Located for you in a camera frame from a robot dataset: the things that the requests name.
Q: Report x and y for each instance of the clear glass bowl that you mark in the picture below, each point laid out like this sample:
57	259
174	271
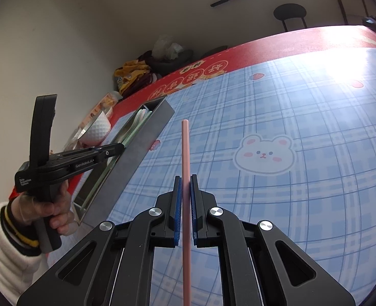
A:
76	138

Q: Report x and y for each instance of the black round stool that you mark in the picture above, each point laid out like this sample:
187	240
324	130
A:
289	11

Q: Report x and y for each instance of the stainless steel utensil tray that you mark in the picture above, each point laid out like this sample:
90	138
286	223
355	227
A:
137	153

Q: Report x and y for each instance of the white plastic bag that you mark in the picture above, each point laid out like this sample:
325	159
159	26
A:
165	46

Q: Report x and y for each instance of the green chopstick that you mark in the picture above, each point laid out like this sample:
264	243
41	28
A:
133	134

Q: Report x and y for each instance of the pink chopstick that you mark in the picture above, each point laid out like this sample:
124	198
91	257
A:
185	153

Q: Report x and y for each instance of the metal chair frame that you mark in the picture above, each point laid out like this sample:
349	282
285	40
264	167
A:
339	6

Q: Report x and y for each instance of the peach snack box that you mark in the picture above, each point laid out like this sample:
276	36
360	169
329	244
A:
106	102

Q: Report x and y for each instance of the red printed tablecloth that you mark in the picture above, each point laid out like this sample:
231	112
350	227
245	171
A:
270	44

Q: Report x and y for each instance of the yellow printed bag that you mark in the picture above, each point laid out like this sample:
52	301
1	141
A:
130	70

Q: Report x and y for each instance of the dark clothes pile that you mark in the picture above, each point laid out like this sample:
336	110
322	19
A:
172	62

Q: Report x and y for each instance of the person's left forearm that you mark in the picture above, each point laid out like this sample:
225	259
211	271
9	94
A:
3	245

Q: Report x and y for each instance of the person's left hand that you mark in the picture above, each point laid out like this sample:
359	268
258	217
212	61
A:
62	204

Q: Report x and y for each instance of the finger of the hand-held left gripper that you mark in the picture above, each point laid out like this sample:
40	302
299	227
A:
108	153

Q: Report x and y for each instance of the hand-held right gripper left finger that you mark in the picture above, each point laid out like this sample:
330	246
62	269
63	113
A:
176	216

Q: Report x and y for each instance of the white dimpled bowl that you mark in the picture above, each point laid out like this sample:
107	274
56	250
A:
97	130

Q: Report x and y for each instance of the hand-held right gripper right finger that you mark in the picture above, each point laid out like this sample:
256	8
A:
193	216

